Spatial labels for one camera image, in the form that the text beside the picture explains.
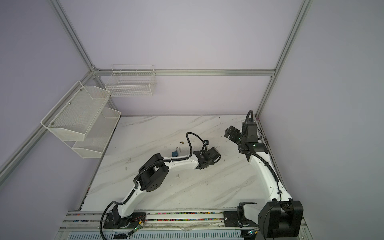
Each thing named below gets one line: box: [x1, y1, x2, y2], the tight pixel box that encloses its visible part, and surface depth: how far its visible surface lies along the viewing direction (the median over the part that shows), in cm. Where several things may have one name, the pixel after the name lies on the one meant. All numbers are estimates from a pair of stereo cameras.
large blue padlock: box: [172, 146, 181, 157], surface depth 100 cm
